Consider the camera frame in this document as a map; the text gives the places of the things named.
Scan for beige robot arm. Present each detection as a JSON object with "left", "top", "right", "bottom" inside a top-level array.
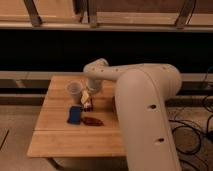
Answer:
[{"left": 83, "top": 58, "right": 182, "bottom": 171}]

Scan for wooden shelf with brackets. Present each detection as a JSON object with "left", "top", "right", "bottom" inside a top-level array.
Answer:
[{"left": 0, "top": 0, "right": 213, "bottom": 32}]

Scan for blue eraser block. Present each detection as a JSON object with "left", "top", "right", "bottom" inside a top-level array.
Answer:
[{"left": 67, "top": 106, "right": 82, "bottom": 124}]

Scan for dark red flat object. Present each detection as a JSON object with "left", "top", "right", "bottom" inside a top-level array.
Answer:
[{"left": 82, "top": 117, "right": 104, "bottom": 126}]

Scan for wooden table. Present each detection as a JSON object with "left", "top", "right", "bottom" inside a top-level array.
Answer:
[{"left": 27, "top": 76, "right": 126, "bottom": 158}]

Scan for black floor cables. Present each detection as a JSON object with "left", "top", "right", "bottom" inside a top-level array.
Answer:
[{"left": 168, "top": 64, "right": 213, "bottom": 171}]

